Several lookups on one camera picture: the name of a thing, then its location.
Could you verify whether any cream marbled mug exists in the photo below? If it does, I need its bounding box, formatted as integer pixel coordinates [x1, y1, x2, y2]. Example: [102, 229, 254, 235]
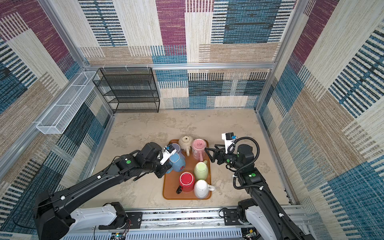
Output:
[179, 136, 194, 157]

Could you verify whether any purple mug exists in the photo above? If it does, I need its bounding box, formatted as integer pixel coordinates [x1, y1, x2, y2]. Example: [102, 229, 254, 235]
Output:
[172, 143, 182, 154]

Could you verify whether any blue mug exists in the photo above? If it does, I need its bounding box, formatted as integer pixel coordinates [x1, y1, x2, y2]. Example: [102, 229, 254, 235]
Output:
[167, 153, 186, 174]

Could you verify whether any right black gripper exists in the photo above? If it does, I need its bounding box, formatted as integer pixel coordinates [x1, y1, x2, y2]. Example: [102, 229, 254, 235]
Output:
[204, 144, 243, 171]

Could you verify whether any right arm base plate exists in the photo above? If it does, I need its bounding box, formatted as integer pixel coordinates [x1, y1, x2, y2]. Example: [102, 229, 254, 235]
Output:
[219, 208, 249, 226]

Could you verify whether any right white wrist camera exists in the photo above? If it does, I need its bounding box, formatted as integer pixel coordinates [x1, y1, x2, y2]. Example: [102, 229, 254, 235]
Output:
[222, 132, 237, 154]

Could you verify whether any white wire mesh basket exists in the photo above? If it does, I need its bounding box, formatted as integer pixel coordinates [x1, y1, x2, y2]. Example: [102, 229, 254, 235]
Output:
[36, 71, 96, 135]

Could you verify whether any black wire shelf rack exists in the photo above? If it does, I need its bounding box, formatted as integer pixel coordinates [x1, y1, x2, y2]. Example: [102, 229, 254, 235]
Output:
[93, 67, 160, 114]

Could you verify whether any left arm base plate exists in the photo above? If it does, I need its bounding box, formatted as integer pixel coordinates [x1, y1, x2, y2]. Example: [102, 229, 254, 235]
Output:
[98, 212, 143, 231]

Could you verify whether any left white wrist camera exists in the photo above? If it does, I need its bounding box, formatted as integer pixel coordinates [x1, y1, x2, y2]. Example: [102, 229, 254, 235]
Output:
[160, 144, 177, 165]

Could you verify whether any red mug black handle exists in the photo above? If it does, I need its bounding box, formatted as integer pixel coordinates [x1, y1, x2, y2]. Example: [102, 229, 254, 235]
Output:
[176, 172, 195, 194]

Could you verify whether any light green mug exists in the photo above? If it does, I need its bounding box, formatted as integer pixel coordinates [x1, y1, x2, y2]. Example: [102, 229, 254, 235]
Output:
[194, 161, 209, 181]

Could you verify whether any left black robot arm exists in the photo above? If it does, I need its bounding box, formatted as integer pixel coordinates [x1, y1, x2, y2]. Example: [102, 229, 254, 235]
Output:
[33, 142, 177, 240]

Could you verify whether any orange plastic tray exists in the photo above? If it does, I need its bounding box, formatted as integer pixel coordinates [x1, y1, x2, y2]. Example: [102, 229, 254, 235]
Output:
[163, 150, 199, 200]

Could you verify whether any pink ghost pattern mug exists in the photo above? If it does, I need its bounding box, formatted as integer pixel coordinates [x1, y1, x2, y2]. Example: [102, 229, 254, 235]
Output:
[192, 139, 207, 162]

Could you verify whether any white mug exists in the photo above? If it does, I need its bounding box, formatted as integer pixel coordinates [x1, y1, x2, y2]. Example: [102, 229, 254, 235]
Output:
[194, 180, 216, 199]

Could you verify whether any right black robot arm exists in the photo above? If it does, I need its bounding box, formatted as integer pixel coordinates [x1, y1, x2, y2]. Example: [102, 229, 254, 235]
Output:
[205, 133, 314, 240]

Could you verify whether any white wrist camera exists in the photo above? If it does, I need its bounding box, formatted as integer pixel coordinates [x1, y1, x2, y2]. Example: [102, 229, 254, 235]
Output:
[160, 144, 177, 165]
[222, 132, 237, 154]

